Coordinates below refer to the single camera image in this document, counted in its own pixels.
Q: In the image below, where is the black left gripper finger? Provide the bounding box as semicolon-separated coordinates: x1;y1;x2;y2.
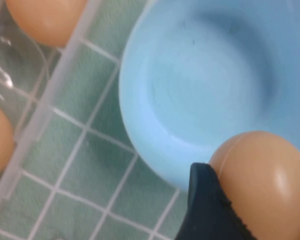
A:
173;162;258;240

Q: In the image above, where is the tan plastic egg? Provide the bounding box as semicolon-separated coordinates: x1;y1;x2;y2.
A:
0;99;16;178
207;130;300;240
4;0;88;48

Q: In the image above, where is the clear plastic egg box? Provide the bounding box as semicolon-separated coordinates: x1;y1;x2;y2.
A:
0;0;96;208

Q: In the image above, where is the blue plastic bowl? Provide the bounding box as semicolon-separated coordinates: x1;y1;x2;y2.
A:
118;0;300;193

